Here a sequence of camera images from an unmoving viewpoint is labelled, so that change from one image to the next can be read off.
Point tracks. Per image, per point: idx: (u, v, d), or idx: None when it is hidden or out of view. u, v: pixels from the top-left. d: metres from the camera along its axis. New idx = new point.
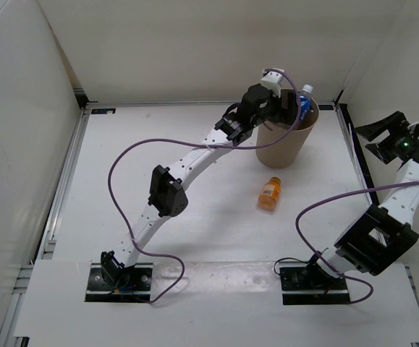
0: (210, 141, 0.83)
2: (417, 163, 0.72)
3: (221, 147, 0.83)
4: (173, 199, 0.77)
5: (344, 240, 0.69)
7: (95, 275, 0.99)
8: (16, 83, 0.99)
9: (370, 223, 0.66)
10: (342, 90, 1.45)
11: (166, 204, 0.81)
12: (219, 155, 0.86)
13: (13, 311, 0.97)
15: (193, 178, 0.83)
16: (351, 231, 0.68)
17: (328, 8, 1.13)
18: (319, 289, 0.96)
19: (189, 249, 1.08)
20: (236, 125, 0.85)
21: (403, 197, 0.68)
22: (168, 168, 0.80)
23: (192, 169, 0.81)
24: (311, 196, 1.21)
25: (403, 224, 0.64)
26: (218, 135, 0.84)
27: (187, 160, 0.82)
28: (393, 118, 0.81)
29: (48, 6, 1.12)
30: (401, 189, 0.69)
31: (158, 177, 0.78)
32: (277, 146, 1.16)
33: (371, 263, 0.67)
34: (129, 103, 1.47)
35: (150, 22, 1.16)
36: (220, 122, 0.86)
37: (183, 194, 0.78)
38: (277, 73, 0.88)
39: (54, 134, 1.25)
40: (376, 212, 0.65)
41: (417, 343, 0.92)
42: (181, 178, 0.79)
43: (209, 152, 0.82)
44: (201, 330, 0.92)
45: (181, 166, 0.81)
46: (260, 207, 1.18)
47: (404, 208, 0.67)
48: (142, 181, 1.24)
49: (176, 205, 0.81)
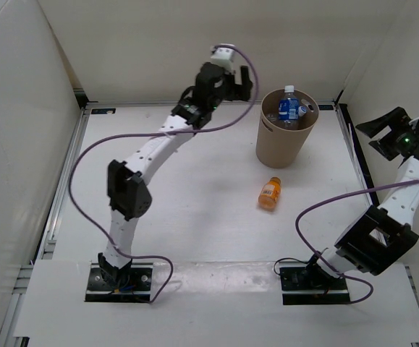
0: (168, 128, 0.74)
2: (418, 160, 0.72)
3: (180, 132, 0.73)
4: (135, 196, 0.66)
5: (345, 239, 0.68)
7: (95, 275, 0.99)
8: (17, 83, 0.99)
9: (370, 223, 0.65)
10: (342, 90, 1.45)
11: (127, 204, 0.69)
12: (180, 142, 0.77)
13: (13, 311, 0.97)
15: (153, 170, 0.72)
16: (350, 231, 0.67)
17: (329, 8, 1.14)
18: (319, 289, 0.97)
19: (189, 249, 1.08)
20: (194, 109, 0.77)
21: (403, 197, 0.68)
22: (125, 163, 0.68)
23: (152, 159, 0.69)
24: (311, 196, 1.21)
25: (402, 225, 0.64)
26: (175, 121, 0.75)
27: (145, 150, 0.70)
28: (394, 113, 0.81)
29: (48, 6, 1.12)
30: (401, 189, 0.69)
31: (113, 174, 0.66)
32: (276, 146, 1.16)
33: (373, 264, 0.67)
34: (129, 104, 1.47)
35: (150, 22, 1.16)
36: (176, 107, 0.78)
37: (145, 188, 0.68)
38: (227, 48, 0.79)
39: (53, 134, 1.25)
40: (375, 212, 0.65)
41: (417, 343, 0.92)
42: (141, 170, 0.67)
43: (168, 140, 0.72)
44: (201, 330, 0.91)
45: (140, 158, 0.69)
46: (260, 207, 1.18)
47: (404, 208, 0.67)
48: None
49: (140, 202, 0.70)
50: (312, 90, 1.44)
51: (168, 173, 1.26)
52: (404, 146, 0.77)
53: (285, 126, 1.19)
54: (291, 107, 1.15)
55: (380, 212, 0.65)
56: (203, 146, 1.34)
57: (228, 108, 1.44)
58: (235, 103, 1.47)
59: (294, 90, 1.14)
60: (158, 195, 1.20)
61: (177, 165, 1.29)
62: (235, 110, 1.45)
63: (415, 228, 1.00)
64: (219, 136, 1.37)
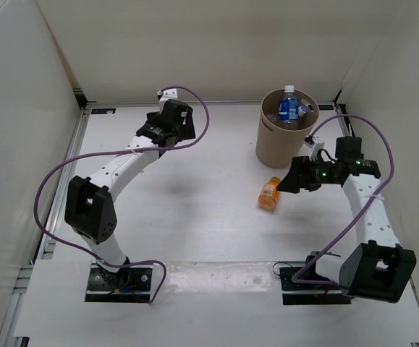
0: (134, 147, 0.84)
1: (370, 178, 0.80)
2: (357, 178, 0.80)
3: (146, 150, 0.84)
4: (99, 211, 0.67)
5: (354, 288, 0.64)
7: (95, 275, 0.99)
8: (16, 83, 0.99)
9: (370, 261, 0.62)
10: (340, 90, 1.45)
11: (90, 225, 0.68)
12: (146, 160, 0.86)
13: (14, 311, 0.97)
15: (120, 185, 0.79)
16: (355, 276, 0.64)
17: (328, 8, 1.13)
18: (319, 289, 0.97)
19: (189, 249, 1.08)
20: (158, 131, 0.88)
21: (375, 220, 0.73)
22: (90, 178, 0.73)
23: (118, 174, 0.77)
24: (310, 196, 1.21)
25: (396, 248, 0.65)
26: (142, 140, 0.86)
27: (110, 167, 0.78)
28: (297, 164, 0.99)
29: (47, 7, 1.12)
30: (370, 212, 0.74)
31: (77, 190, 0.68)
32: (276, 147, 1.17)
33: (386, 296, 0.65)
34: (129, 103, 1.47)
35: (149, 22, 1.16)
36: (142, 129, 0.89)
37: (111, 206, 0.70)
38: (172, 90, 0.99)
39: (54, 135, 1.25)
40: (369, 247, 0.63)
41: (417, 343, 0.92)
42: (108, 185, 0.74)
43: (134, 156, 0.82)
44: (201, 330, 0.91)
45: (106, 174, 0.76)
46: (260, 207, 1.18)
47: (383, 230, 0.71)
48: (140, 181, 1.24)
49: (104, 224, 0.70)
50: (310, 90, 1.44)
51: (168, 173, 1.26)
52: (328, 179, 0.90)
53: (285, 126, 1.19)
54: (291, 106, 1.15)
55: (374, 247, 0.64)
56: (203, 146, 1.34)
57: (227, 108, 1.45)
58: (234, 103, 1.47)
59: (294, 90, 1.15)
60: (157, 195, 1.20)
61: (176, 165, 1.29)
62: (235, 110, 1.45)
63: (415, 228, 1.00)
64: (218, 136, 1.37)
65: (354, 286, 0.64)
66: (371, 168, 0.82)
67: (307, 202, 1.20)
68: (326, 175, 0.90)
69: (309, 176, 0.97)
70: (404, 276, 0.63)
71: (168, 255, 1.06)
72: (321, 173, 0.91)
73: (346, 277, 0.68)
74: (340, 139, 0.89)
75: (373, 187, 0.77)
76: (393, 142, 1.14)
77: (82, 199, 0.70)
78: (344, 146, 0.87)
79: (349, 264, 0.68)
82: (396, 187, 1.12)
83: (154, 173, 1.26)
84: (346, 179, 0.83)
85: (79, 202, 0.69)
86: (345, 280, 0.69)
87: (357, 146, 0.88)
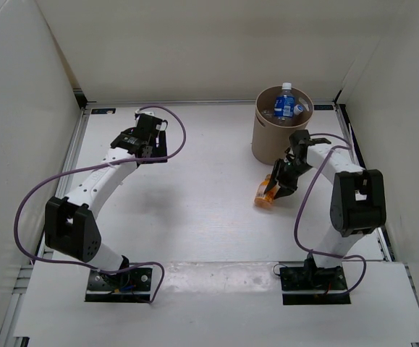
0: (111, 159, 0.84)
1: (320, 147, 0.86)
2: (315, 147, 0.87)
3: (122, 161, 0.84)
4: (82, 233, 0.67)
5: (346, 215, 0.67)
7: (95, 275, 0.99)
8: (16, 84, 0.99)
9: (349, 183, 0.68)
10: (341, 90, 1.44)
11: (73, 246, 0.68)
12: (123, 173, 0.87)
13: (14, 311, 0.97)
15: (100, 200, 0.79)
16: (341, 203, 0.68)
17: (328, 7, 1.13)
18: (319, 289, 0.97)
19: (187, 251, 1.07)
20: (133, 140, 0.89)
21: (339, 160, 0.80)
22: (67, 197, 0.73)
23: (97, 190, 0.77)
24: (297, 193, 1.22)
25: (364, 170, 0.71)
26: (117, 152, 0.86)
27: (87, 183, 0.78)
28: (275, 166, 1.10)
29: (47, 7, 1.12)
30: (333, 157, 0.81)
31: (55, 211, 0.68)
32: (271, 142, 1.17)
33: (374, 214, 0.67)
34: (129, 104, 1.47)
35: (148, 21, 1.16)
36: (116, 140, 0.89)
37: (92, 222, 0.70)
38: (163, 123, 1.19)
39: (54, 134, 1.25)
40: (344, 174, 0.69)
41: (417, 343, 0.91)
42: (87, 202, 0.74)
43: (112, 170, 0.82)
44: (200, 330, 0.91)
45: (83, 191, 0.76)
46: (260, 208, 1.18)
47: (349, 165, 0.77)
48: (120, 192, 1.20)
49: (88, 243, 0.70)
50: (311, 90, 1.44)
51: (144, 183, 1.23)
52: (294, 168, 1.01)
53: (280, 123, 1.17)
54: (287, 103, 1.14)
55: (347, 173, 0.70)
56: (203, 146, 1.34)
57: (227, 108, 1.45)
58: (234, 103, 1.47)
59: (291, 88, 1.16)
60: (153, 199, 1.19)
61: (152, 174, 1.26)
62: (234, 110, 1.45)
63: (415, 228, 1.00)
64: (218, 136, 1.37)
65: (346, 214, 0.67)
66: (320, 139, 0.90)
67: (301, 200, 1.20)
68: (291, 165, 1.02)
69: (285, 176, 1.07)
70: (378, 189, 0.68)
71: (166, 256, 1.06)
72: (289, 164, 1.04)
73: (337, 215, 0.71)
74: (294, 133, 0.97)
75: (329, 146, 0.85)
76: (394, 142, 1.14)
77: (62, 218, 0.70)
78: (296, 136, 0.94)
79: (334, 202, 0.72)
82: (396, 186, 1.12)
83: (154, 173, 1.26)
84: (307, 157, 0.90)
85: (58, 223, 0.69)
86: (337, 218, 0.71)
87: (306, 131, 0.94)
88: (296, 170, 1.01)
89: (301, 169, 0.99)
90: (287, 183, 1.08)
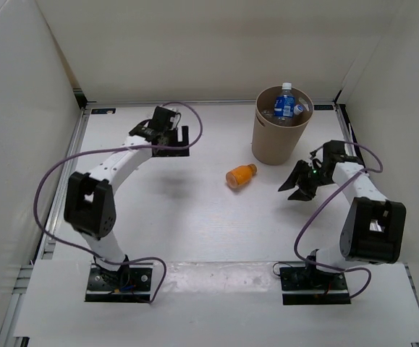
0: (129, 144, 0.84)
1: (351, 165, 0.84)
2: (343, 163, 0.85)
3: (141, 147, 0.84)
4: (102, 205, 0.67)
5: (355, 243, 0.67)
7: (95, 275, 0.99)
8: (16, 83, 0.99)
9: (367, 213, 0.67)
10: (340, 90, 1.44)
11: (91, 221, 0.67)
12: (140, 159, 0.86)
13: (14, 311, 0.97)
15: (118, 181, 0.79)
16: (354, 230, 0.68)
17: (327, 7, 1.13)
18: (319, 289, 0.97)
19: (187, 251, 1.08)
20: (149, 131, 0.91)
21: (363, 185, 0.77)
22: (89, 173, 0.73)
23: (116, 169, 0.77)
24: None
25: (386, 202, 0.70)
26: (136, 139, 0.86)
27: (108, 163, 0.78)
28: (297, 167, 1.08)
29: (47, 7, 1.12)
30: (357, 181, 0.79)
31: (77, 185, 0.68)
32: (271, 142, 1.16)
33: (386, 251, 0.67)
34: (129, 103, 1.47)
35: (148, 22, 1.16)
36: (134, 130, 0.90)
37: (111, 199, 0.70)
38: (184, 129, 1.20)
39: (53, 134, 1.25)
40: (365, 201, 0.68)
41: (417, 343, 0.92)
42: (108, 178, 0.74)
43: (131, 153, 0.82)
44: (201, 330, 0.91)
45: (104, 168, 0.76)
46: (232, 189, 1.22)
47: (373, 191, 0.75)
48: (133, 187, 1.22)
49: (105, 218, 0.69)
50: (311, 90, 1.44)
51: (156, 177, 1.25)
52: (319, 178, 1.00)
53: (279, 123, 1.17)
54: (287, 103, 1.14)
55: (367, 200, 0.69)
56: (203, 146, 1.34)
57: (227, 108, 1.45)
58: (234, 103, 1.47)
59: (291, 88, 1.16)
60: (164, 194, 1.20)
61: (158, 172, 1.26)
62: (234, 110, 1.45)
63: (415, 228, 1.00)
64: (218, 136, 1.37)
65: (354, 242, 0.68)
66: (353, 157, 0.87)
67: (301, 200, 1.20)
68: (316, 173, 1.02)
69: (306, 181, 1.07)
70: (396, 227, 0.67)
71: (168, 253, 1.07)
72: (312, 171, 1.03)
73: (346, 240, 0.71)
74: (326, 142, 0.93)
75: (358, 167, 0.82)
76: (393, 142, 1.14)
77: (81, 195, 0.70)
78: (331, 147, 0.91)
79: (347, 225, 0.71)
82: (396, 187, 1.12)
83: (163, 169, 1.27)
84: (333, 171, 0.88)
85: (78, 199, 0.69)
86: (345, 243, 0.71)
87: (341, 144, 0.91)
88: (319, 178, 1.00)
89: (323, 181, 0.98)
90: (307, 188, 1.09)
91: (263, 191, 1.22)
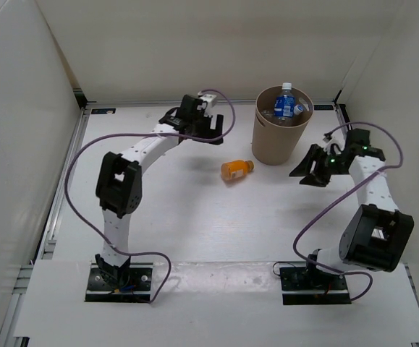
0: (159, 131, 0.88)
1: (372, 160, 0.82)
2: (362, 158, 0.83)
3: (168, 134, 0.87)
4: (130, 184, 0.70)
5: (353, 248, 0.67)
7: (95, 275, 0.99)
8: (16, 82, 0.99)
9: (370, 222, 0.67)
10: (340, 90, 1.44)
11: (119, 198, 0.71)
12: (167, 146, 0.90)
13: (14, 311, 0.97)
15: (146, 165, 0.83)
16: (354, 236, 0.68)
17: (327, 7, 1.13)
18: (319, 289, 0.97)
19: (187, 250, 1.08)
20: (177, 121, 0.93)
21: (377, 189, 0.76)
22: (122, 154, 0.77)
23: (146, 153, 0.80)
24: (301, 194, 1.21)
25: (394, 214, 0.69)
26: (164, 126, 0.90)
27: (139, 146, 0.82)
28: (313, 151, 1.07)
29: (47, 7, 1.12)
30: (372, 183, 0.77)
31: (110, 163, 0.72)
32: (271, 142, 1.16)
33: (384, 261, 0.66)
34: (129, 103, 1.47)
35: (148, 21, 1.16)
36: (163, 118, 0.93)
37: (140, 179, 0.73)
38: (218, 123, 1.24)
39: (53, 134, 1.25)
40: (370, 210, 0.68)
41: (417, 343, 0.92)
42: (138, 160, 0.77)
43: (160, 140, 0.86)
44: (201, 330, 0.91)
45: (135, 152, 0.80)
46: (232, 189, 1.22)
47: (385, 198, 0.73)
48: (168, 176, 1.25)
49: (132, 197, 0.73)
50: (310, 90, 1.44)
51: (189, 165, 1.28)
52: (336, 166, 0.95)
53: (280, 123, 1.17)
54: (287, 103, 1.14)
55: (374, 208, 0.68)
56: (204, 146, 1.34)
57: (227, 108, 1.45)
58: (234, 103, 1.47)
59: (291, 88, 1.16)
60: (195, 183, 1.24)
61: (189, 163, 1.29)
62: (234, 110, 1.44)
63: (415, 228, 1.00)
64: None
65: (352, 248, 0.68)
66: (375, 152, 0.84)
67: (301, 200, 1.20)
68: (334, 162, 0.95)
69: (320, 167, 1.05)
70: (399, 240, 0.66)
71: (169, 251, 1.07)
72: (330, 160, 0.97)
73: (345, 244, 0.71)
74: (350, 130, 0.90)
75: (377, 165, 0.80)
76: (393, 141, 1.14)
77: (113, 173, 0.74)
78: (353, 135, 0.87)
79: (349, 230, 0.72)
82: (396, 186, 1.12)
83: (194, 160, 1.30)
84: (352, 163, 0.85)
85: (111, 176, 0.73)
86: (344, 247, 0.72)
87: (366, 134, 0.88)
88: (337, 169, 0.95)
89: (341, 170, 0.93)
90: (321, 176, 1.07)
91: (263, 191, 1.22)
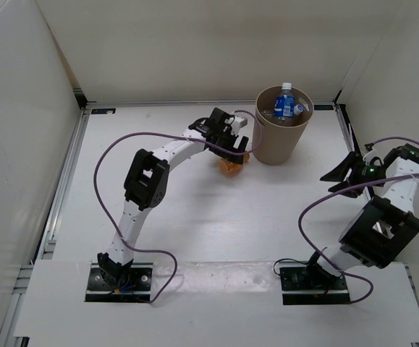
0: (188, 136, 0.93)
1: (415, 165, 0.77)
2: (403, 160, 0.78)
3: (197, 139, 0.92)
4: (157, 183, 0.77)
5: (350, 233, 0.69)
7: (95, 275, 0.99)
8: (16, 82, 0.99)
9: (375, 214, 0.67)
10: (341, 90, 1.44)
11: (145, 194, 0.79)
12: (192, 151, 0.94)
13: (13, 311, 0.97)
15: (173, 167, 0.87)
16: (355, 222, 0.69)
17: (327, 7, 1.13)
18: (319, 289, 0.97)
19: (187, 250, 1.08)
20: (204, 129, 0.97)
21: (401, 189, 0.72)
22: (153, 152, 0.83)
23: (175, 154, 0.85)
24: (301, 194, 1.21)
25: (407, 213, 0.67)
26: (193, 132, 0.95)
27: (169, 147, 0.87)
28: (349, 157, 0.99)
29: (46, 7, 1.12)
30: (398, 183, 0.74)
31: (141, 159, 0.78)
32: (271, 141, 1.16)
33: (378, 254, 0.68)
34: (129, 103, 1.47)
35: (149, 22, 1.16)
36: (194, 124, 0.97)
37: (166, 178, 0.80)
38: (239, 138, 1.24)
39: (54, 134, 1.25)
40: (381, 202, 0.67)
41: (417, 343, 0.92)
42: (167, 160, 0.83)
43: (188, 144, 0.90)
44: (202, 329, 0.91)
45: (165, 152, 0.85)
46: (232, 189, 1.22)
47: (404, 199, 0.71)
48: (192, 177, 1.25)
49: (157, 192, 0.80)
50: (310, 90, 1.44)
51: (213, 165, 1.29)
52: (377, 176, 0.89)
53: (280, 123, 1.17)
54: (287, 103, 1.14)
55: (386, 202, 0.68)
56: None
57: (227, 108, 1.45)
58: (234, 103, 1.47)
59: (291, 87, 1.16)
60: (214, 181, 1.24)
61: (213, 163, 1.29)
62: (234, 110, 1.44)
63: None
64: None
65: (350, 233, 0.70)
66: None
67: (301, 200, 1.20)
68: (373, 171, 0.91)
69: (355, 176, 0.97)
70: (401, 239, 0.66)
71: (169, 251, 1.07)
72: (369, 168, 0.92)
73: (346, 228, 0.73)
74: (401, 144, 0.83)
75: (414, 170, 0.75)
76: (394, 142, 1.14)
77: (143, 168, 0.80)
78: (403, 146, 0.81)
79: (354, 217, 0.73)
82: None
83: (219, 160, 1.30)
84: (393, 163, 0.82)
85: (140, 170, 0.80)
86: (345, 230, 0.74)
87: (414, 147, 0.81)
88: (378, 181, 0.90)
89: None
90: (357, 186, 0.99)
91: (264, 191, 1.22)
